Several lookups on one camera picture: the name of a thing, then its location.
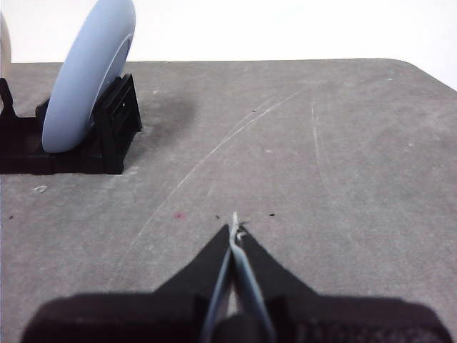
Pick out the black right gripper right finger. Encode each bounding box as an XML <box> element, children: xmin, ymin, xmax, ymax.
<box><xmin>233</xmin><ymin>228</ymin><xmax>453</xmax><ymax>343</ymax></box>

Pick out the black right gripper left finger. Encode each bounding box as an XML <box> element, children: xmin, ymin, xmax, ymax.
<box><xmin>21</xmin><ymin>224</ymin><xmax>233</xmax><ymax>343</ymax></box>

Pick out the black plate rack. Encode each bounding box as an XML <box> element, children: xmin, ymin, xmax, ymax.
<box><xmin>0</xmin><ymin>73</ymin><xmax>143</xmax><ymax>176</ymax></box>

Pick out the blue plate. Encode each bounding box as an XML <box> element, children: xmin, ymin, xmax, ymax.
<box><xmin>41</xmin><ymin>0</ymin><xmax>136</xmax><ymax>154</ymax></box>

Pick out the cream white plate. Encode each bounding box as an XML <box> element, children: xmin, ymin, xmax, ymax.
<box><xmin>0</xmin><ymin>12</ymin><xmax>12</xmax><ymax>78</ymax></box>

